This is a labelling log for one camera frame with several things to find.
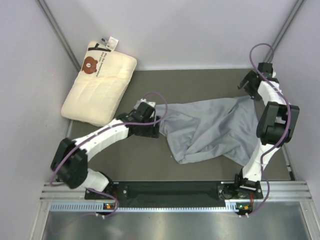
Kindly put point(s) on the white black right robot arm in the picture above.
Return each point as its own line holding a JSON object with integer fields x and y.
{"x": 275, "y": 128}

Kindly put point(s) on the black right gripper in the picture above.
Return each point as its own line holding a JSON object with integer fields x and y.
{"x": 249, "y": 77}

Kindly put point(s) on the cream bear print pillow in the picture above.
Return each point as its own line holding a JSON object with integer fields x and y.
{"x": 99, "y": 86}

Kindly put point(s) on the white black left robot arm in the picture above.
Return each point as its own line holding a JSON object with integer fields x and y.
{"x": 71, "y": 161}

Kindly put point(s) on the aluminium front frame rail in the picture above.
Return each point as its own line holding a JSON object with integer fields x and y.
{"x": 279, "y": 191}

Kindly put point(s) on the right rear aluminium post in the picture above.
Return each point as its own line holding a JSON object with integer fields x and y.
{"x": 288, "y": 22}

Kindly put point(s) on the left rear aluminium post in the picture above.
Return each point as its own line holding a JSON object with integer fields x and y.
{"x": 43, "y": 6}

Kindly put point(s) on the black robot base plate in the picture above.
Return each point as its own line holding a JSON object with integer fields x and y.
{"x": 125, "y": 190}

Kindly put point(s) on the aluminium post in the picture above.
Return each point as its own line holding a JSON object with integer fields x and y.
{"x": 43, "y": 6}
{"x": 288, "y": 22}

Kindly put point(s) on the white pillow care tag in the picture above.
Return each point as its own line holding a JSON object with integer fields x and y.
{"x": 110, "y": 44}

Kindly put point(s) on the slotted grey cable duct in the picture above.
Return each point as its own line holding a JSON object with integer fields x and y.
{"x": 103, "y": 207}

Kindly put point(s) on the grey fabric pillowcase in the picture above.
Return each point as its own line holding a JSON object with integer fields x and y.
{"x": 204, "y": 130}

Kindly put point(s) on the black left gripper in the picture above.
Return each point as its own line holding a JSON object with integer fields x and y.
{"x": 153, "y": 132}

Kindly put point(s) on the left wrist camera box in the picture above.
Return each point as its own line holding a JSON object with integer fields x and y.
{"x": 143, "y": 109}

